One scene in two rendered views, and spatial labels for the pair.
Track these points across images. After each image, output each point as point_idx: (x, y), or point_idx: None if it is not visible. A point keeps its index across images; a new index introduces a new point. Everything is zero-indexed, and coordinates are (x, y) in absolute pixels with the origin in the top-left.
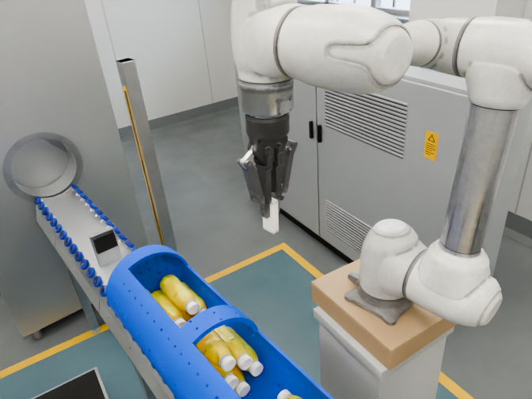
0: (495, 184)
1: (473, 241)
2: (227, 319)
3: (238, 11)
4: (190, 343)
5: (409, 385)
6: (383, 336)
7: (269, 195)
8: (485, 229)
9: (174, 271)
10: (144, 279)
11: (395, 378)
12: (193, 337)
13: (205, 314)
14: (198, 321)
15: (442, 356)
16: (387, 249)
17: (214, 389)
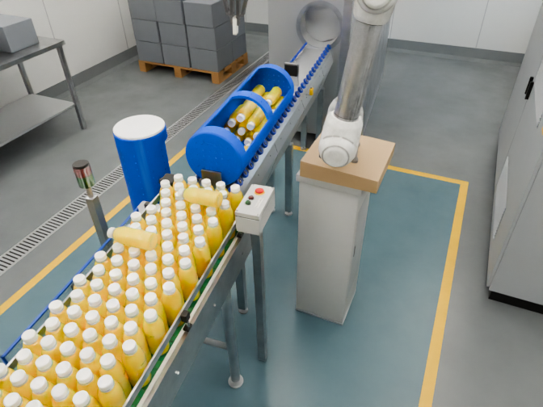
0: (354, 73)
1: (339, 107)
2: (251, 98)
3: None
4: (230, 97)
5: (324, 211)
6: (308, 157)
7: (231, 13)
8: (348, 104)
9: (288, 90)
10: (270, 85)
11: (311, 193)
12: (233, 95)
13: (247, 92)
14: (242, 92)
15: (355, 213)
16: (330, 106)
17: (216, 111)
